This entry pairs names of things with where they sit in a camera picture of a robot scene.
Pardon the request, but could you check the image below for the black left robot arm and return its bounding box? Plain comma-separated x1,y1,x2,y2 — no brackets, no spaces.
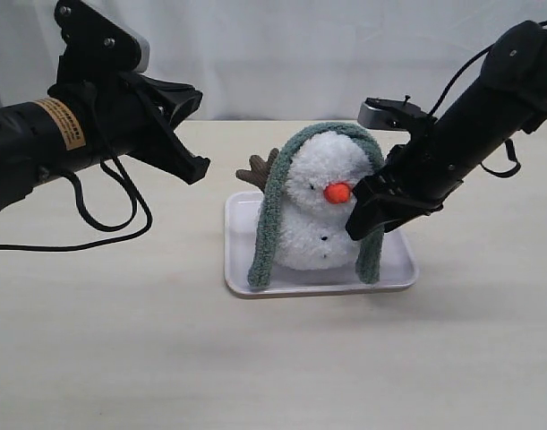
0,54,210,211

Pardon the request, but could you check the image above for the white rectangular tray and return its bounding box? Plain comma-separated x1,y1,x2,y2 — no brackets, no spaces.
224,191,419,299

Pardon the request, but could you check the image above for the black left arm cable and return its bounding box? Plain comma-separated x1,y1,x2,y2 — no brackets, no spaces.
0,147,154,252

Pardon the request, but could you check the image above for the white plush snowman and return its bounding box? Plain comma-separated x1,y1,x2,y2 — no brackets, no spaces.
235,132,381,272

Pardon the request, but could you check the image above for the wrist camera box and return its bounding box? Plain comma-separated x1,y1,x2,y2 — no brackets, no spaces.
356,95,437,134
54,1,150,73

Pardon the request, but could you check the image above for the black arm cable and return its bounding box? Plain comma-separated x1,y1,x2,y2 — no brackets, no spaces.
0,147,154,252
427,17,547,179

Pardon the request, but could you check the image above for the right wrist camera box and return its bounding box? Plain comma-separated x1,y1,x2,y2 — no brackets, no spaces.
356,95,437,134

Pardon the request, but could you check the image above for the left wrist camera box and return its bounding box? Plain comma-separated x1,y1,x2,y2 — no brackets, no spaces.
54,1,150,73

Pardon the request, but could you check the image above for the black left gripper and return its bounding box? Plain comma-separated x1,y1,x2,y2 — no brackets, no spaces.
47,53,210,185

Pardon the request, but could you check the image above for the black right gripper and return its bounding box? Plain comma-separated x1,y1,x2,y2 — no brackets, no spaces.
346,129,466,241

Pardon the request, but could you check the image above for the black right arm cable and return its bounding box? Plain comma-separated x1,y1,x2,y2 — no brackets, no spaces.
427,17,547,179

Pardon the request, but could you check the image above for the green knitted scarf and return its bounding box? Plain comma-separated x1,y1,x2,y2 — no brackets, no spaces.
246,123,386,288

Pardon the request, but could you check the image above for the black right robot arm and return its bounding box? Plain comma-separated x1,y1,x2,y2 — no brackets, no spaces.
346,21,547,240

